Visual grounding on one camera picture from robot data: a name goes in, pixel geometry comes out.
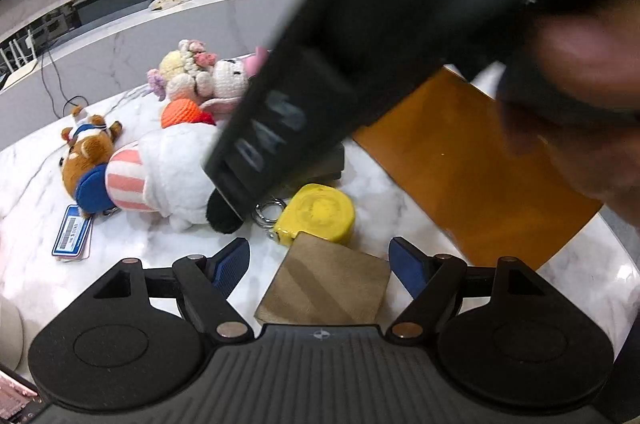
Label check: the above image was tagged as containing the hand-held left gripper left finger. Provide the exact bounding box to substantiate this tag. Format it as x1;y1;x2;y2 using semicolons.
92;237;253;343

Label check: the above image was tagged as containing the orange crochet ball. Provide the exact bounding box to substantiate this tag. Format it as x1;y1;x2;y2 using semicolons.
161;99;217;128

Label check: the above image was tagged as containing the brown cardboard box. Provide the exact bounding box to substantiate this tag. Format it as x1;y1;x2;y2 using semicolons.
254;233;392;327

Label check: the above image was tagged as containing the orange storage box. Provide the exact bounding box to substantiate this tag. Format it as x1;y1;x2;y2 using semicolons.
351;67;604;272

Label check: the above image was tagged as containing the white crochet animal doll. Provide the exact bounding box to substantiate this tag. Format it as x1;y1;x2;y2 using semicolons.
197;47;271;120

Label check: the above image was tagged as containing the crochet doll with flower wreath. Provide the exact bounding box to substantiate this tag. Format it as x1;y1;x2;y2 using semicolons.
159;39;221;102

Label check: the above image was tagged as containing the white television cabinet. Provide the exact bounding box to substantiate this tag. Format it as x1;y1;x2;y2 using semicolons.
0;0;351;150

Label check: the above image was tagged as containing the small brown plush sailor outfit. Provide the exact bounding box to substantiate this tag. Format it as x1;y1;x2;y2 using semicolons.
61;106;124;145

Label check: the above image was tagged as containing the white plush with striped hat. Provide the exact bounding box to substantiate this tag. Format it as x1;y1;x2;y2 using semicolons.
106;121;241;232

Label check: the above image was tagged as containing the person's right hand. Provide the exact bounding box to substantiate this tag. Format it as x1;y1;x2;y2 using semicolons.
500;0;640;230

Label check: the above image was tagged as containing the black cable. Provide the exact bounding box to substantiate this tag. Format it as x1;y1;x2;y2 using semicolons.
40;44;96;120

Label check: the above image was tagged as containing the yellow tape measure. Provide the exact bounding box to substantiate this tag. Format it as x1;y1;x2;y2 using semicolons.
272;183;357;247

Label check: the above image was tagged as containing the white router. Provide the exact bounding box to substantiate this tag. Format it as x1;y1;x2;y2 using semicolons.
0;29;43;78

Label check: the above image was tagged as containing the metal key ring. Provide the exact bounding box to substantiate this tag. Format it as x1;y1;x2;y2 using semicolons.
252;198;288;227

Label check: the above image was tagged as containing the beige cushion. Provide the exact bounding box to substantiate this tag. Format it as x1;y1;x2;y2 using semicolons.
0;294;26;372

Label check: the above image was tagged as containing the purple crochet flower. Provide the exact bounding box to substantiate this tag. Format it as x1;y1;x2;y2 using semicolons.
146;68;168;101

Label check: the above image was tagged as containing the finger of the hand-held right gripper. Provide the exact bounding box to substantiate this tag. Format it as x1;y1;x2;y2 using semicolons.
206;187;248;236

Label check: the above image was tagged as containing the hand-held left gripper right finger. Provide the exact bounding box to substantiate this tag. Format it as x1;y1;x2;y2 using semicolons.
387;237;545;347

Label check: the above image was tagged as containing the dark grey box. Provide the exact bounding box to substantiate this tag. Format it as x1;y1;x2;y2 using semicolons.
272;139;346;200

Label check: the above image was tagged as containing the blue label card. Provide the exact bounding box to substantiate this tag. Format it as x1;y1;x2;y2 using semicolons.
51;204;94;262

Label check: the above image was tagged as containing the dark phone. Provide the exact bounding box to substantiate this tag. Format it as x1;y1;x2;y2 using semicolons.
0;366;48;424

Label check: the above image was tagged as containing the brown bear plush blue outfit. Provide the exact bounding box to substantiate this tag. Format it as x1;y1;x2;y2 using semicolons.
60;137;123;220

